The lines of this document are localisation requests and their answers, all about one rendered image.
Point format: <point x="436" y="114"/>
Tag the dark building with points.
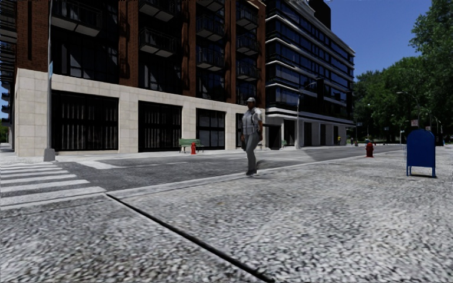
<point x="6" y="53"/>

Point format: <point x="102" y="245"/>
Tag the red brick building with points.
<point x="155" y="99"/>

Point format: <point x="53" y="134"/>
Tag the grey street lamp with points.
<point x="417" y="109"/>
<point x="297" y="116"/>

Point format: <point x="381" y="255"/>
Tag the glass tower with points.
<point x="304" y="70"/>

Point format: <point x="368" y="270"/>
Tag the red fire hydrant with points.
<point x="369" y="150"/>
<point x="193" y="148"/>

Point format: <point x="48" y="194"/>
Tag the sign on a post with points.
<point x="49" y="106"/>

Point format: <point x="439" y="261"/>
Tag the trees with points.
<point x="407" y="85"/>

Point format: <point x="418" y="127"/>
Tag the green bench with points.
<point x="189" y="143"/>

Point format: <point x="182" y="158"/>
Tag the blue letter box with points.
<point x="420" y="150"/>

